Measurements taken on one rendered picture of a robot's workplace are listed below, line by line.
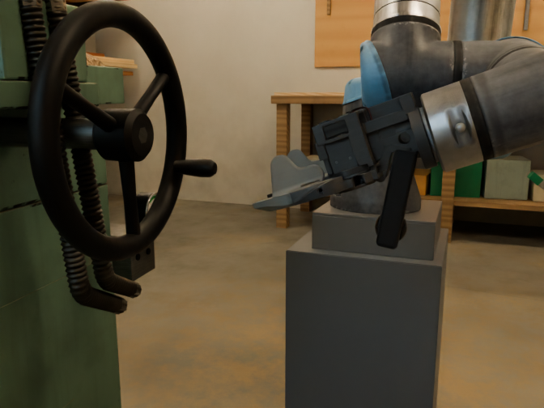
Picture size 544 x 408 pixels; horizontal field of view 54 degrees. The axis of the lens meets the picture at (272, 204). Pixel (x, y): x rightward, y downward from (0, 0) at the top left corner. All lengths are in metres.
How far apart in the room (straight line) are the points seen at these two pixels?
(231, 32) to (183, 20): 0.42
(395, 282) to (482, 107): 0.53
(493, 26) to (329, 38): 2.94
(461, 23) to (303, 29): 3.02
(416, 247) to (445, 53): 0.46
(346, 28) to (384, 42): 3.22
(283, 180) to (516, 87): 0.26
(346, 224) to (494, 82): 0.54
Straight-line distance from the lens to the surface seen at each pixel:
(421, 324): 1.06
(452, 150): 0.58
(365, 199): 1.07
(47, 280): 0.83
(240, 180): 4.22
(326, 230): 1.07
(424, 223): 1.03
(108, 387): 1.01
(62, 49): 0.54
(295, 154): 0.67
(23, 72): 0.64
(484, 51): 0.70
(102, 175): 0.91
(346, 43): 3.91
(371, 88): 0.68
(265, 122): 4.10
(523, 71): 0.59
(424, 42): 0.70
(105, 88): 0.92
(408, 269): 1.03
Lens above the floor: 0.86
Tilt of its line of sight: 12 degrees down
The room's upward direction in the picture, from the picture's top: straight up
